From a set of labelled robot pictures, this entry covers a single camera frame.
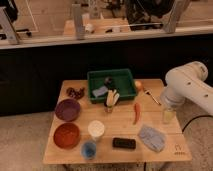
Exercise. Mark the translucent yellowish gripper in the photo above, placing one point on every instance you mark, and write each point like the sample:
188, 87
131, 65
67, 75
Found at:
168, 114

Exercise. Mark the small orange apple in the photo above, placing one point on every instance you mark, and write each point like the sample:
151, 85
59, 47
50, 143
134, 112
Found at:
138, 85

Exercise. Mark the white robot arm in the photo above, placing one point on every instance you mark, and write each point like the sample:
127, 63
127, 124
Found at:
186, 82

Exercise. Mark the white paper cup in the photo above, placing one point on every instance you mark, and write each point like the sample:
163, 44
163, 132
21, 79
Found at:
96, 129

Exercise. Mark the blue plastic cup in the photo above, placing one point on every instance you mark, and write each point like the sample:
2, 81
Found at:
88, 150

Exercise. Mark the grey folded cloth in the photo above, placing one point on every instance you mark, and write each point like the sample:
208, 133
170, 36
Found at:
152, 138

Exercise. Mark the light wooden folding table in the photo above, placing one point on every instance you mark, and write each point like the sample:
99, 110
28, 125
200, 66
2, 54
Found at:
119, 123

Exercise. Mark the black rectangular remote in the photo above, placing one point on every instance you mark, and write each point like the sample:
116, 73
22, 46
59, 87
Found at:
124, 143

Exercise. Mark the green plastic tray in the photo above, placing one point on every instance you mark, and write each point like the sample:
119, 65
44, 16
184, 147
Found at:
100, 82

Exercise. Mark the blue-grey sponge in tray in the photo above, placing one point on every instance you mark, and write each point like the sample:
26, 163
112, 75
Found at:
100, 91

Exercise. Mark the dark round object in tray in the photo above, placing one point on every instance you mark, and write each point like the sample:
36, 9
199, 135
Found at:
109, 83

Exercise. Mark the dark grape bunch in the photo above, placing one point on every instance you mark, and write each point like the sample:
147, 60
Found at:
76, 94

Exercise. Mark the purple bowl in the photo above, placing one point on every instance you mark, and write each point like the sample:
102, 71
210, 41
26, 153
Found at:
68, 110

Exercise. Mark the orange-red bowl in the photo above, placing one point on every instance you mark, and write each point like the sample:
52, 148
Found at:
67, 135

